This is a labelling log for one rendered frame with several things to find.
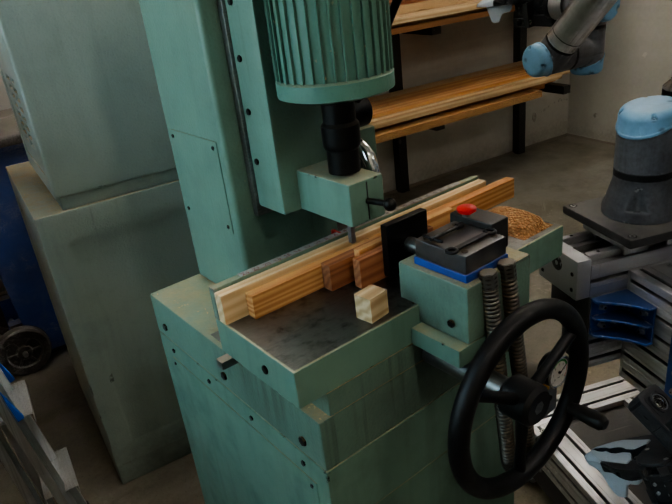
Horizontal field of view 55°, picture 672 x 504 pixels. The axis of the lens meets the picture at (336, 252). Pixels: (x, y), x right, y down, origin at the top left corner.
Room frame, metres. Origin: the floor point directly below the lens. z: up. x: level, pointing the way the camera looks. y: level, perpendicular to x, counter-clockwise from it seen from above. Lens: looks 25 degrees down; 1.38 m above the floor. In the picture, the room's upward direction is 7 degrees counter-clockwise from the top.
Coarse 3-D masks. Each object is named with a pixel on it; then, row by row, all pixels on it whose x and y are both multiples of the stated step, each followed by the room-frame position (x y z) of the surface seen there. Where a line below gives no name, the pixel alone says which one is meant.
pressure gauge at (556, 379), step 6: (546, 354) 0.95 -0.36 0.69; (540, 360) 0.95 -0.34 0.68; (564, 360) 0.95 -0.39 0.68; (558, 366) 0.93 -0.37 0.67; (552, 372) 0.92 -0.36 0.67; (564, 372) 0.95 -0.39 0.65; (552, 378) 0.92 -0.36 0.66; (558, 378) 0.94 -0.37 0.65; (564, 378) 0.94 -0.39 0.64; (546, 384) 0.93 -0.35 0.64; (552, 384) 0.93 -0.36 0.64; (558, 384) 0.94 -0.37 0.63
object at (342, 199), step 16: (304, 176) 1.00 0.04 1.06; (320, 176) 0.97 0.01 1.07; (336, 176) 0.96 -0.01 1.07; (352, 176) 0.95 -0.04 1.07; (368, 176) 0.94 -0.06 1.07; (304, 192) 1.00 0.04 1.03; (320, 192) 0.97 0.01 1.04; (336, 192) 0.93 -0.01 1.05; (352, 192) 0.91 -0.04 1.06; (368, 192) 0.93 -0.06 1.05; (304, 208) 1.01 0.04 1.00; (320, 208) 0.97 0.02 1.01; (336, 208) 0.94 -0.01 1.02; (352, 208) 0.91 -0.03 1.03; (368, 208) 0.93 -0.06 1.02; (384, 208) 0.95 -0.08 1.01; (352, 224) 0.91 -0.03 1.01
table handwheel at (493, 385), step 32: (512, 320) 0.67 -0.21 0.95; (576, 320) 0.74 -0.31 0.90; (480, 352) 0.65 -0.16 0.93; (576, 352) 0.76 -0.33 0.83; (480, 384) 0.62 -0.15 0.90; (512, 384) 0.69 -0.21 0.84; (576, 384) 0.75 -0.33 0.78; (512, 416) 0.67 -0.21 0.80; (448, 448) 0.61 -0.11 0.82; (544, 448) 0.71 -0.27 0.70; (480, 480) 0.62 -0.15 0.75; (512, 480) 0.66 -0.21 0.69
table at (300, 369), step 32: (544, 256) 1.01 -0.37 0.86; (352, 288) 0.90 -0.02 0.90; (384, 288) 0.89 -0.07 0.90; (256, 320) 0.84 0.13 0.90; (288, 320) 0.82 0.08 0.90; (320, 320) 0.81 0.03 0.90; (352, 320) 0.80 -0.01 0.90; (384, 320) 0.79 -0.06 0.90; (416, 320) 0.82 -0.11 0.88; (256, 352) 0.76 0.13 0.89; (288, 352) 0.74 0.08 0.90; (320, 352) 0.73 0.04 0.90; (352, 352) 0.75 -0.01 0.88; (384, 352) 0.78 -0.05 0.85; (448, 352) 0.75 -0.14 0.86; (288, 384) 0.70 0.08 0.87; (320, 384) 0.71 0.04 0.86
